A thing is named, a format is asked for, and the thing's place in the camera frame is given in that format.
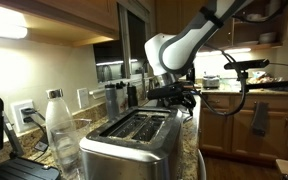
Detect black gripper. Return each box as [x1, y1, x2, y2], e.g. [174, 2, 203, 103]
[170, 87, 197, 117]

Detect stainless steel two-slot toaster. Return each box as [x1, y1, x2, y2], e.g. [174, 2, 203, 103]
[78, 105, 185, 180]

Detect small silver countertop appliance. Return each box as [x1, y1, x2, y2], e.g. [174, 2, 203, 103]
[202, 75, 221, 90]

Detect wooden base cabinet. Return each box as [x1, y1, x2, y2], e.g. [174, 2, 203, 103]
[198, 92, 288, 164]

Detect translucent white bottle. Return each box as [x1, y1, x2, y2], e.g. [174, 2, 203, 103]
[115, 81, 129, 113]

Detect grey hanging dish towel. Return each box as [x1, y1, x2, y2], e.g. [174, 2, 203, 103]
[250, 101, 270, 137]

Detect under-cabinet light strip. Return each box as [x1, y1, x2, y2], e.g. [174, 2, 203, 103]
[0, 3, 29, 40]
[197, 47, 252, 57]

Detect grey sports bottle black cap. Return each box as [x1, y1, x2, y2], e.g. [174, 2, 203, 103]
[104, 83, 121, 121]

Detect plastic food bag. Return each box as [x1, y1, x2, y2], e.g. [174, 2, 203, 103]
[247, 70, 283, 85]

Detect open wooden shelf cabinet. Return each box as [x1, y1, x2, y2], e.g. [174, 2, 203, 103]
[155, 0, 288, 58]

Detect stacked white bowls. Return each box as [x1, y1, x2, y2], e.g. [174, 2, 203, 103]
[258, 31, 278, 44]

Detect black power plug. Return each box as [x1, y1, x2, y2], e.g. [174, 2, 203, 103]
[20, 107, 50, 153]

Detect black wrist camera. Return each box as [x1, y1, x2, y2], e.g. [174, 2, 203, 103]
[146, 83, 185, 101]

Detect black stereo camera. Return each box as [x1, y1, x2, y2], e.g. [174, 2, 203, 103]
[223, 58, 270, 71]

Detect black camera clamp stand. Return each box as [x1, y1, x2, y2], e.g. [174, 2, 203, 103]
[236, 69, 288, 94]

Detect white switch plate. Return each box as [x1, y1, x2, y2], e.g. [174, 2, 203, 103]
[76, 87, 90, 110]

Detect wooden wall cabinet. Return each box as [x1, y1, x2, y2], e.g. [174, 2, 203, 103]
[0, 0, 120, 48]

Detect white wall outlet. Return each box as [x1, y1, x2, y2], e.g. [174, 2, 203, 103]
[10, 99, 37, 134]

